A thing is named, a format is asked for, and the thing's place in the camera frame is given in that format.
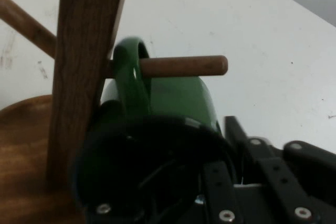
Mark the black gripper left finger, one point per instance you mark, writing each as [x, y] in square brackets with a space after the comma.
[219, 195]

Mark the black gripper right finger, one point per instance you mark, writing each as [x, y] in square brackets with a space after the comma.
[288, 182]

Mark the brown wooden mug tree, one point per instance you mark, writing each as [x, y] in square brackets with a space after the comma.
[78, 51]

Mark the green enamel mug white print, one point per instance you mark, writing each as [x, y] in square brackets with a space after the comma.
[178, 95]

